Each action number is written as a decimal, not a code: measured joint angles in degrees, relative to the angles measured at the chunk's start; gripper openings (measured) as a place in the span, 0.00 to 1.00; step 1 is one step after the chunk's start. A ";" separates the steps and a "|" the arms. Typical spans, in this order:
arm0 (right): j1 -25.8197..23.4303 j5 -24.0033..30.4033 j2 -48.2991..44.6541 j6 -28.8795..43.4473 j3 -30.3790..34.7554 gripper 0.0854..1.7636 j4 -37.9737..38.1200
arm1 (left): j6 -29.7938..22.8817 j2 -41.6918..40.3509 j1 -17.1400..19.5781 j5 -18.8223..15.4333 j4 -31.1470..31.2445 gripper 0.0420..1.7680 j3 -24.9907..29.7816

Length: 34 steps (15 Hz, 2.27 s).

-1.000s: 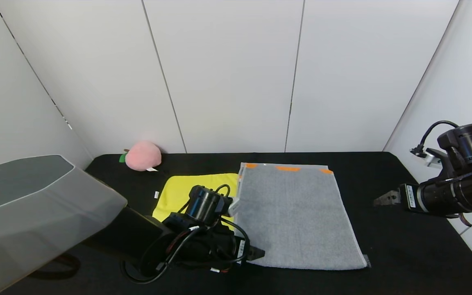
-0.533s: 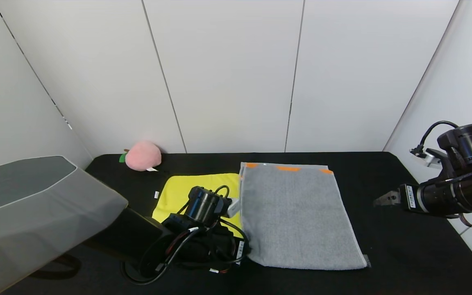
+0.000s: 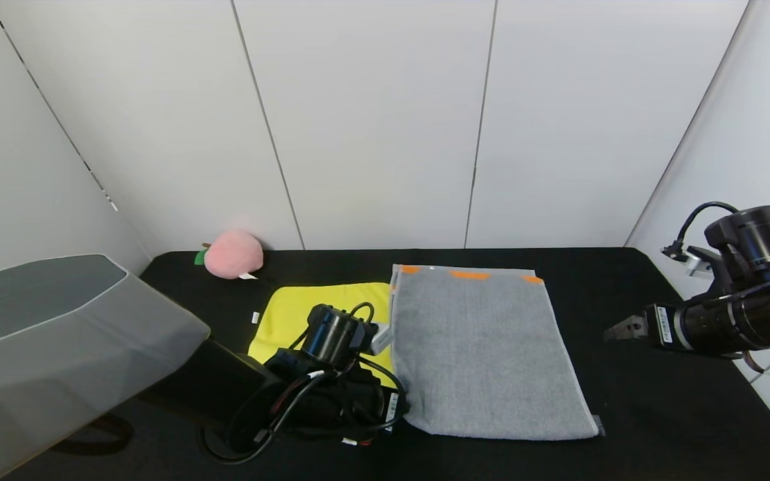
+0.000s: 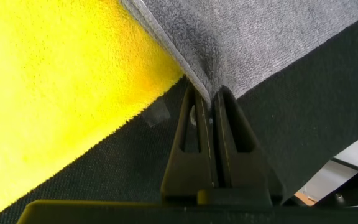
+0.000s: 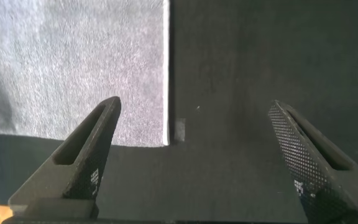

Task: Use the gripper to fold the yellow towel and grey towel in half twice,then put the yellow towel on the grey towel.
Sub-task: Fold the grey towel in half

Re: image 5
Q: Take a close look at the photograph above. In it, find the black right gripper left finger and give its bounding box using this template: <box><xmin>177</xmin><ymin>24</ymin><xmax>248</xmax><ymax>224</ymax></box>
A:
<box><xmin>7</xmin><ymin>96</ymin><xmax>122</xmax><ymax>219</ymax></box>

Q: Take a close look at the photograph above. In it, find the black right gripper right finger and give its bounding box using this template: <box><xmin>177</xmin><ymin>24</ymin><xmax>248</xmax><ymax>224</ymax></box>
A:
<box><xmin>267</xmin><ymin>99</ymin><xmax>358</xmax><ymax>224</ymax></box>

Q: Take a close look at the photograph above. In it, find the grey towel with orange marks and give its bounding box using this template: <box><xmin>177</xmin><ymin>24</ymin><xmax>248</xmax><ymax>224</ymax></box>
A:
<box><xmin>0</xmin><ymin>0</ymin><xmax>171</xmax><ymax>147</ymax></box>

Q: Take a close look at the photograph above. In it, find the grey tape marker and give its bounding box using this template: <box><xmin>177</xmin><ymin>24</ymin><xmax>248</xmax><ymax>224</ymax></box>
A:
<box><xmin>174</xmin><ymin>118</ymin><xmax>187</xmax><ymax>144</ymax></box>

